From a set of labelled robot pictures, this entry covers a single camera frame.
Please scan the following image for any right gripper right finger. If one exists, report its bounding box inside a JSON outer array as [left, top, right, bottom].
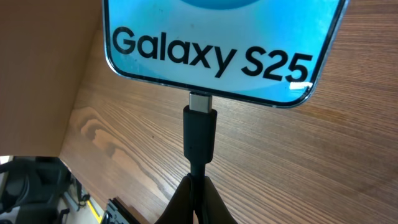
[[203, 176, 237, 224]]

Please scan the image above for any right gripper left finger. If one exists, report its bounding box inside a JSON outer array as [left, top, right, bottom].
[[155, 174, 193, 224]]

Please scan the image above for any black USB-C charging cable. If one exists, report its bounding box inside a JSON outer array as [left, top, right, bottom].
[[182, 91, 218, 224]]

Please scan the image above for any blue Galaxy S25 smartphone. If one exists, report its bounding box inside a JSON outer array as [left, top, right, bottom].
[[102, 0, 349, 108]]

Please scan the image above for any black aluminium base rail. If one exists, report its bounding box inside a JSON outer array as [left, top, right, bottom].
[[100, 198, 140, 224]]

